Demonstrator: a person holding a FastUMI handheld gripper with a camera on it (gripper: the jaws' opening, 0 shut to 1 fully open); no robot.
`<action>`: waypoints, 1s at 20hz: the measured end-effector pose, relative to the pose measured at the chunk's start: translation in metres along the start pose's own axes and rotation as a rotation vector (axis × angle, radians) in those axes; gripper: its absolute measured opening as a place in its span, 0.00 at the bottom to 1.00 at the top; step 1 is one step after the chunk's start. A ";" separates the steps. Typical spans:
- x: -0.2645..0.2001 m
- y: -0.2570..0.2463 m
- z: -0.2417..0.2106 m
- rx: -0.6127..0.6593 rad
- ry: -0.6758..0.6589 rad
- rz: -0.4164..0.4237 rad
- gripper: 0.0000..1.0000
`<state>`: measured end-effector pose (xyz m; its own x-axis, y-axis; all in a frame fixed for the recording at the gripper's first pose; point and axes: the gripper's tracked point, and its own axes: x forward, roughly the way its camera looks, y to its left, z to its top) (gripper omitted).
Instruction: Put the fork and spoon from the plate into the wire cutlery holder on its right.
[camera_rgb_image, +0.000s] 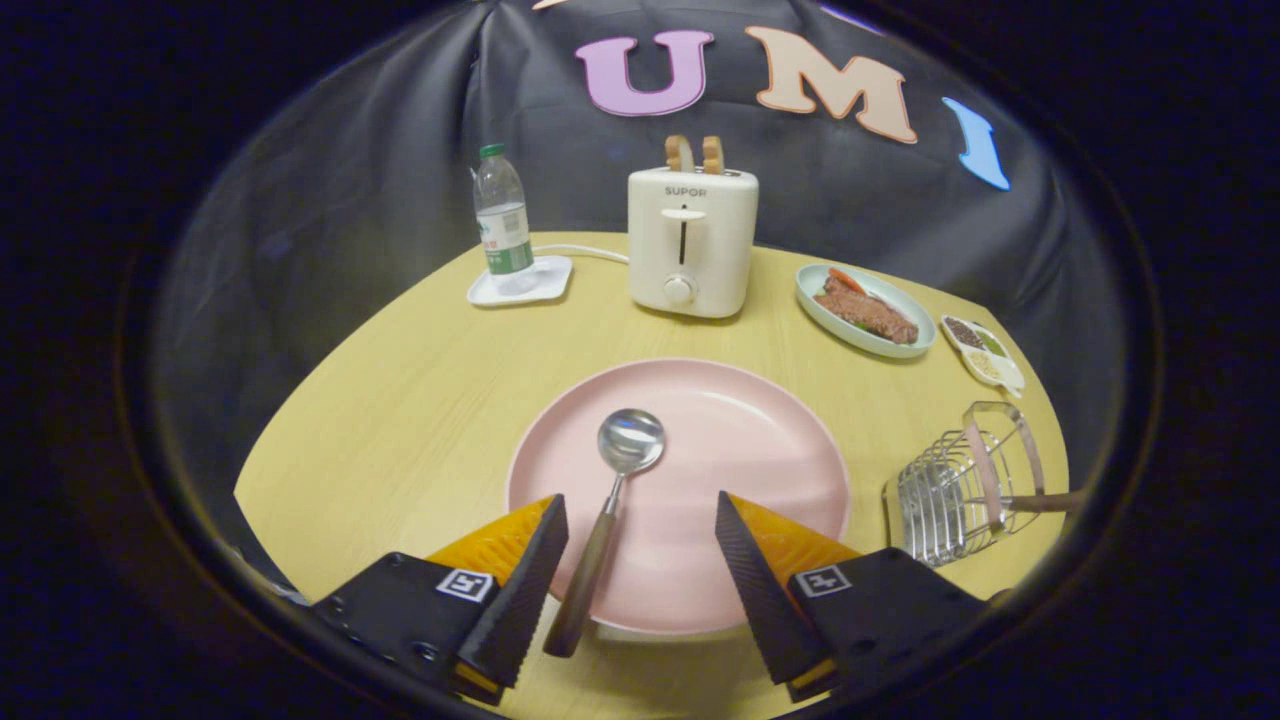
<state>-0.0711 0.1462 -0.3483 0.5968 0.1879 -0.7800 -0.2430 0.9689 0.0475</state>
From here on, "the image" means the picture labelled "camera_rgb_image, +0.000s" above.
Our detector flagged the white square coaster tray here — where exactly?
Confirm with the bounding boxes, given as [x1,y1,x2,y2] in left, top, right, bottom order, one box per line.
[466,254,575,308]

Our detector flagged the white divided condiment dish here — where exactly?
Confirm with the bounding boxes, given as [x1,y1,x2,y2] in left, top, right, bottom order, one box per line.
[939,313,1028,400]

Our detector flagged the metal wire cutlery basket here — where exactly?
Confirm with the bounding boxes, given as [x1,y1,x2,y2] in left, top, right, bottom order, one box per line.
[881,401,1048,569]

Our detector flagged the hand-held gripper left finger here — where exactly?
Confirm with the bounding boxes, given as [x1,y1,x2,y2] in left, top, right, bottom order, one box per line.
[310,493,571,707]

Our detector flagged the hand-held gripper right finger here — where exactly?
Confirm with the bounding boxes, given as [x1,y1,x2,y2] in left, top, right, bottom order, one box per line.
[713,490,993,704]

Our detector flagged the metal spoon with wooden handle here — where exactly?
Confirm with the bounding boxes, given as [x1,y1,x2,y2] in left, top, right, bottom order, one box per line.
[542,408,668,659]

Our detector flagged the brown steak slices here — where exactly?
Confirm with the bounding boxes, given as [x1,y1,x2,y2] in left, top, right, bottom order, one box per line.
[813,274,920,346]

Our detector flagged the pale green plate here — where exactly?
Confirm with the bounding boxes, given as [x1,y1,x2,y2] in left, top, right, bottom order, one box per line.
[794,263,939,360]

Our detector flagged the clear plastic water bottle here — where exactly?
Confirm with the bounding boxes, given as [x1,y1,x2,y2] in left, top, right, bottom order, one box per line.
[472,144,537,277]

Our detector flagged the metal fork with wooden handle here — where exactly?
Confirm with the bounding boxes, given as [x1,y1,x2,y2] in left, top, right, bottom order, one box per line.
[985,488,1088,516]

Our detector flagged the pink plate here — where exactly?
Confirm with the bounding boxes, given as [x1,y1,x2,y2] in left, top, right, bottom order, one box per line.
[505,358,853,637]

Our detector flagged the white toaster cable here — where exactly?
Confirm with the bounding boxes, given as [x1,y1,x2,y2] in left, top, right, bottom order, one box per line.
[532,243,632,267]

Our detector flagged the white toaster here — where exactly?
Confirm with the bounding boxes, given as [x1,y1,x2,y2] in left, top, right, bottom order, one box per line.
[627,166,761,321]

